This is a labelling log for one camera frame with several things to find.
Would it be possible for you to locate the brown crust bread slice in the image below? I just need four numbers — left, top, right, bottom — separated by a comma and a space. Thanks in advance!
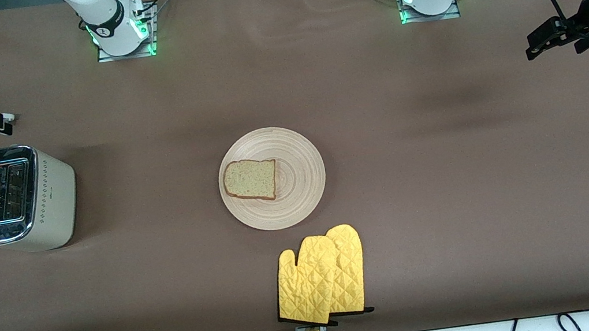
221, 155, 281, 207

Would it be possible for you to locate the yellow quilted oven mitt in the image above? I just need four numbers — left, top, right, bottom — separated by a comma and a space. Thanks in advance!
268, 232, 349, 331
316, 222, 375, 319

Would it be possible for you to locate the round light wooden plate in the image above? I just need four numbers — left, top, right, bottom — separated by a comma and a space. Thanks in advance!
211, 120, 333, 238

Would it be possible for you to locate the cream and chrome toaster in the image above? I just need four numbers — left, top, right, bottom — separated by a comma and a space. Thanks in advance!
0, 138, 86, 258

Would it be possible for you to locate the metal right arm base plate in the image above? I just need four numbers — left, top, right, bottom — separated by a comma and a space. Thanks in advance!
91, 2, 163, 64

